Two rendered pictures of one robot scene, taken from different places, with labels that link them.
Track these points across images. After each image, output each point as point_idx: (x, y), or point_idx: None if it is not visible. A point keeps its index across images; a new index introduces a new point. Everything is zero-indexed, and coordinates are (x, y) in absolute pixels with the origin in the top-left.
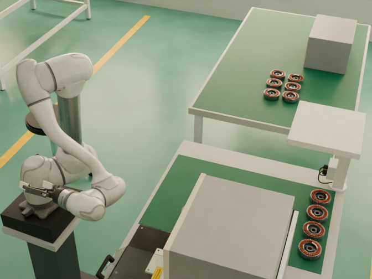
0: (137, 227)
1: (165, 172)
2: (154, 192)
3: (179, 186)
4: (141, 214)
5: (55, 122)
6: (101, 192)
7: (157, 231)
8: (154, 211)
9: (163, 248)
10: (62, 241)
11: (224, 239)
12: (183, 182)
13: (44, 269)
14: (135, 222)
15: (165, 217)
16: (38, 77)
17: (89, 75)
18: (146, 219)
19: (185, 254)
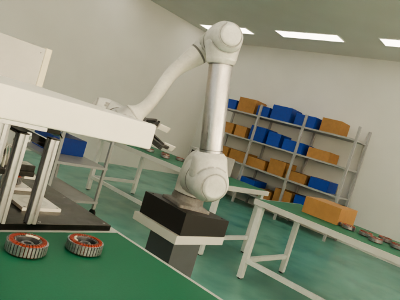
0: (110, 230)
1: (198, 284)
2: (160, 260)
3: (153, 274)
4: (128, 240)
5: (177, 61)
6: (115, 107)
7: (86, 224)
8: (123, 244)
9: (56, 213)
10: (141, 219)
11: None
12: (161, 281)
13: None
14: (119, 233)
15: (105, 242)
16: None
17: (214, 36)
18: (116, 236)
19: None
